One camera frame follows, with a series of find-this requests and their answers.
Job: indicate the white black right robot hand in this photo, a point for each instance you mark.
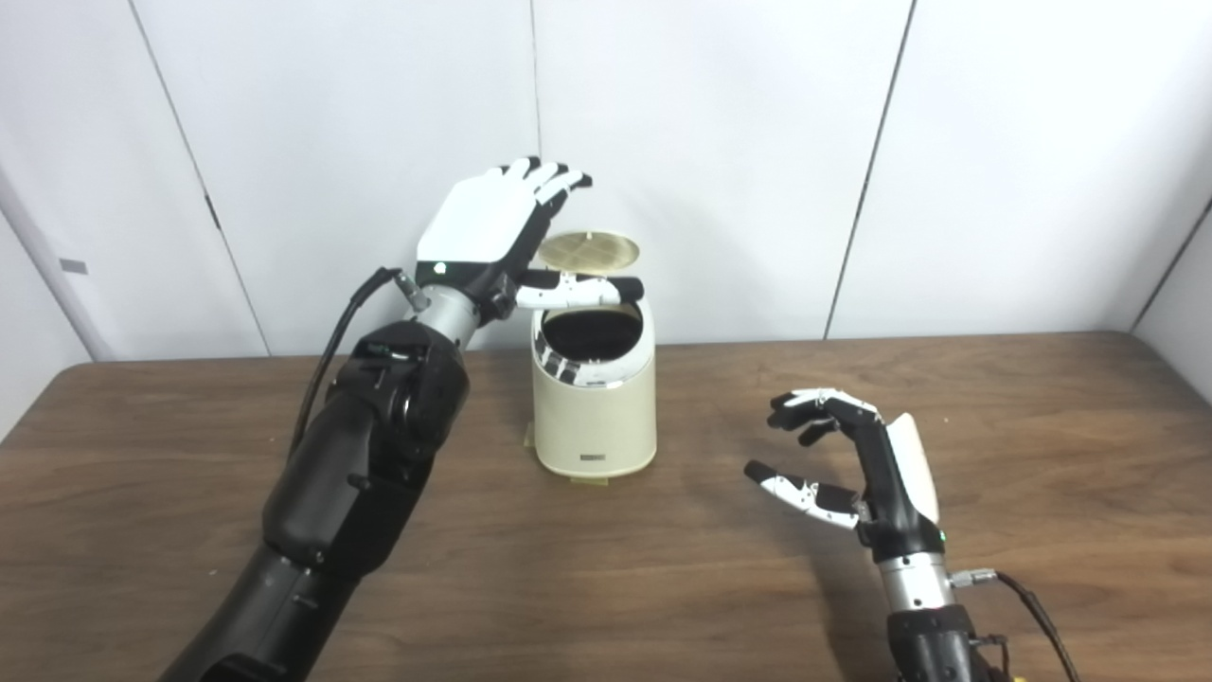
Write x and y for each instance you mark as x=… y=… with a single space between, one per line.
x=890 y=502

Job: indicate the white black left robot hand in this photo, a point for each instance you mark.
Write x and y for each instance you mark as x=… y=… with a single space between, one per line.
x=483 y=223

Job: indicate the round cream bin lid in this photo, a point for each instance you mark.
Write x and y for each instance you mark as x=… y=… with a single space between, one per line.
x=592 y=252

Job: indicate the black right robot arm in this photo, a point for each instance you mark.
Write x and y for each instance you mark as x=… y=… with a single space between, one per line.
x=933 y=635

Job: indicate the cream-colored bin body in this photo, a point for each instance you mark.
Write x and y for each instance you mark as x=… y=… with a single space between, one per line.
x=595 y=426

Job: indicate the small grey wall label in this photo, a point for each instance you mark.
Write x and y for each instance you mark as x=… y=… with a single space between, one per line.
x=74 y=266

